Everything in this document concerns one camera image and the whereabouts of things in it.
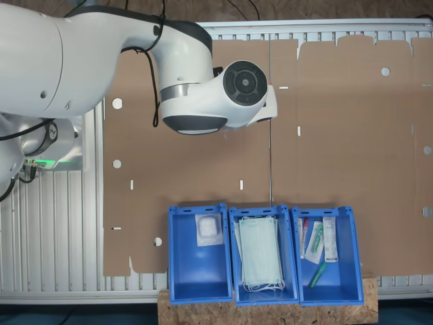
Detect blue bin with masks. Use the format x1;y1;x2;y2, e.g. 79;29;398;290
228;203;300;307

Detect red capped swab packet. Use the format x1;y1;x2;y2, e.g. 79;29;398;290
297;217;311;260

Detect white face mask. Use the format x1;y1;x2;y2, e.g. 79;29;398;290
237;216;283;286
233;214;287;294

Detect white printed paper packet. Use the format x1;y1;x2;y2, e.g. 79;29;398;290
322;216;340;263

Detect brown cardboard sheet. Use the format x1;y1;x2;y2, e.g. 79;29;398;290
102;38;272;278
269;35;433;277

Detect green syringe packet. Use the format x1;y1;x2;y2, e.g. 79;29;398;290
304;221;326;265

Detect green tube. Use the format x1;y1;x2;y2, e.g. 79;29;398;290
308;261;329;290

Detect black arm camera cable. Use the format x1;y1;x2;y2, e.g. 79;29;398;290
63;0;167;129

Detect black floor cable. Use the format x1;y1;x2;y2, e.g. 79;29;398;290
248;0;262;22

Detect white cotton packet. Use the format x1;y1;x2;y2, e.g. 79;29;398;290
194;213;225;248

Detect chipboard wooden block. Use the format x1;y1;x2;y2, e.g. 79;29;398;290
156;273;380;325

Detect blue bin with cotton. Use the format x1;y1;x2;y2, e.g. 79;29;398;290
167;202;235;305

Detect blue bin with packets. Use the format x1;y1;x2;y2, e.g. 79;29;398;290
291;204;365;306

